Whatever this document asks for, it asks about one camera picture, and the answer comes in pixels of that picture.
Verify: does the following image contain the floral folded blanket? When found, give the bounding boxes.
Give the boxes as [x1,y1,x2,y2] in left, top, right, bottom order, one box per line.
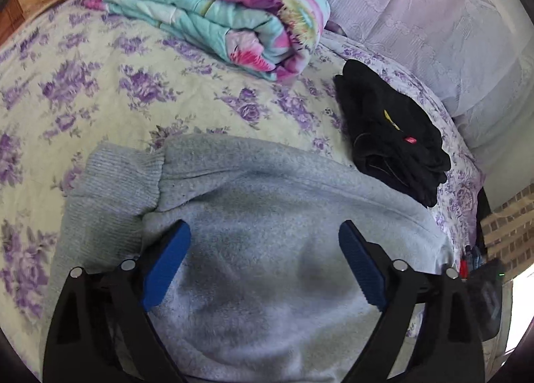
[81,0,331,83]

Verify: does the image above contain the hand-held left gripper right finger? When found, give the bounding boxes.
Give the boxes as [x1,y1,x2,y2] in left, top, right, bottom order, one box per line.
[338,219,487,383]

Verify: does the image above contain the grey sweater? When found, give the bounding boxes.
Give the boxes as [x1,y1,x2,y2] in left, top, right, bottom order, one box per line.
[44,133,455,383]

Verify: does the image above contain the white lace cloth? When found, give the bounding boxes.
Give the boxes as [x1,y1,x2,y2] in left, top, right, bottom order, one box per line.
[227,0,534,208]

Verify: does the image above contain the checkered curtain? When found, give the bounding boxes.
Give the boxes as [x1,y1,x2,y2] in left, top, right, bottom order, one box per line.
[480,183,534,279]

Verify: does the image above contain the blue jeans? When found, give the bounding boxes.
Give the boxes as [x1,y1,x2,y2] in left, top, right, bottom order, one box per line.
[466,243,485,271]

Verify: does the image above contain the purple floral bedsheet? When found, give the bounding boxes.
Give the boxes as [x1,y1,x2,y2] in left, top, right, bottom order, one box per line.
[0,0,487,383]

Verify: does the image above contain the black folded clothes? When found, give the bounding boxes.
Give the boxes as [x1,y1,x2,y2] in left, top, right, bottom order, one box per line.
[334,59,452,208]

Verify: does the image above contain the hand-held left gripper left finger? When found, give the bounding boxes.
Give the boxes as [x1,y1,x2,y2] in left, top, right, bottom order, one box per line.
[42,219,193,383]

